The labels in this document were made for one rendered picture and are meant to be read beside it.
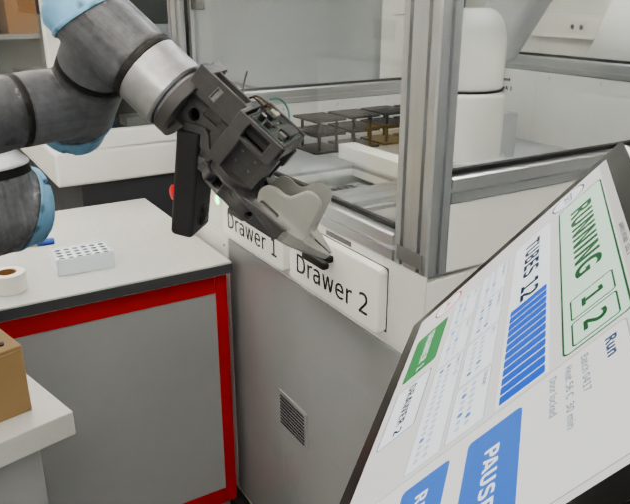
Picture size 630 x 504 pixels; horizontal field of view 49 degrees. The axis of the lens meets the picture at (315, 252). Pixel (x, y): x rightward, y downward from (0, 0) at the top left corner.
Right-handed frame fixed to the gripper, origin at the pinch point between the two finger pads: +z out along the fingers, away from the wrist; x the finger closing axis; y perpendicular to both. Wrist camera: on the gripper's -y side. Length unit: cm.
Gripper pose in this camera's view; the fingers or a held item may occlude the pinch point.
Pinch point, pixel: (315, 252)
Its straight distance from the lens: 69.7
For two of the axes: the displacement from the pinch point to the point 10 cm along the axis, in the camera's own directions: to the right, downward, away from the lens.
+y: 6.1, -6.5, -4.5
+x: 3.0, -3.3, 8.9
